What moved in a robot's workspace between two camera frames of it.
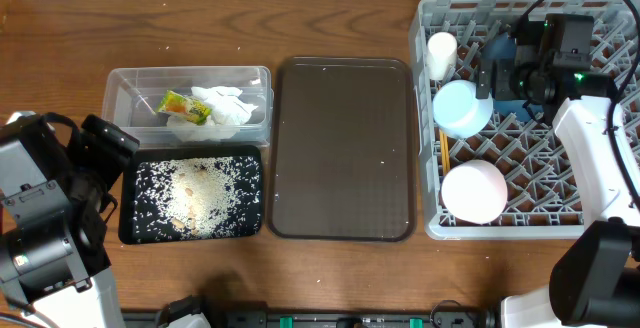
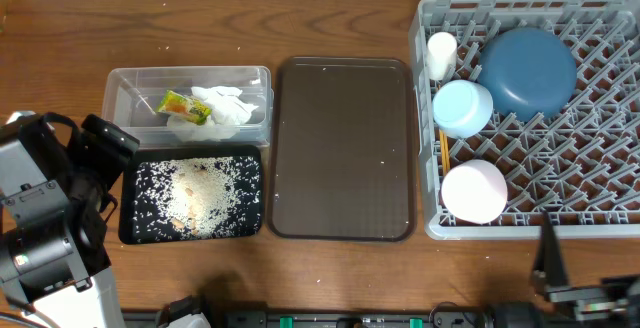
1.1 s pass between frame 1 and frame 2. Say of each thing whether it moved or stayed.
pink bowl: stayed
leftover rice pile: stayed
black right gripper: moved
